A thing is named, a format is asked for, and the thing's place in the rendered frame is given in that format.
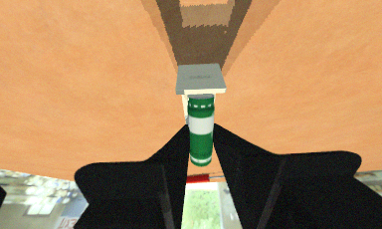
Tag red-handled screwdriver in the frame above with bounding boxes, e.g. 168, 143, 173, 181
186, 175, 225, 183

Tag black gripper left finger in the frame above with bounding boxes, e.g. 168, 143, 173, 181
74, 124, 190, 229

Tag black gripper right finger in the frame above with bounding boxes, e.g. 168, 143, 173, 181
213, 123, 362, 229

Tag green and white battery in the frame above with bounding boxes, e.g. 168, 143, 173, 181
187, 94, 215, 167

